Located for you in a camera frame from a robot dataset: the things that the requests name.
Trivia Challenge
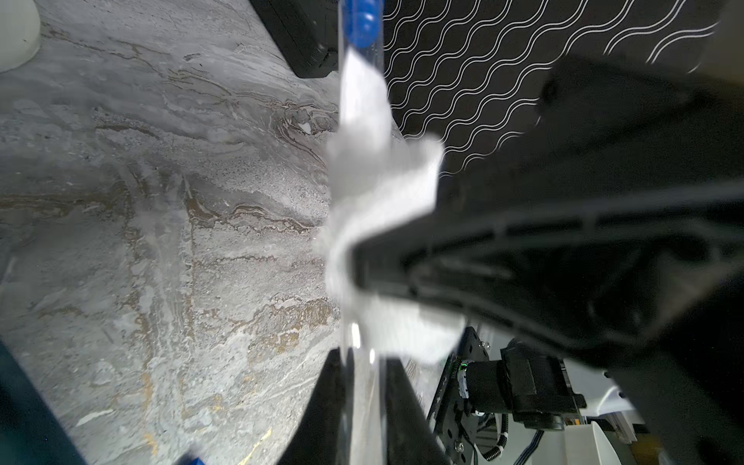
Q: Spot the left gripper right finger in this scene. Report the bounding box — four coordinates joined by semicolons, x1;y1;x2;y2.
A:
384;358;449;465

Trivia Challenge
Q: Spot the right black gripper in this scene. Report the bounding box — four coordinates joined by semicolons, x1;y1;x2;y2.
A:
352;57;743;367

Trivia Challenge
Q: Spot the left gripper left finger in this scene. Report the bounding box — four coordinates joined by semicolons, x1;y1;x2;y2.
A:
277;348;352;465

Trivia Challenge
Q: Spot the white wipe cloth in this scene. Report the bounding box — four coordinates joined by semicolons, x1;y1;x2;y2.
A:
320;74;465;364

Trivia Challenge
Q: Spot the teal plastic tray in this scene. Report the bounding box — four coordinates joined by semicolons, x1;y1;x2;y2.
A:
1;347;85;464

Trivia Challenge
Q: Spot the black plastic case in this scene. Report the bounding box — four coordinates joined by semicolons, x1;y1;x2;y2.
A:
250;0;338;79

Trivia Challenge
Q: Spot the white tape roll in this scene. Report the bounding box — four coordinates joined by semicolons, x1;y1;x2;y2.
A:
0;0;41;73

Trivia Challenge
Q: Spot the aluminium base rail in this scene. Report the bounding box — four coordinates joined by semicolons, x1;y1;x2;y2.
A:
426;327;641;465

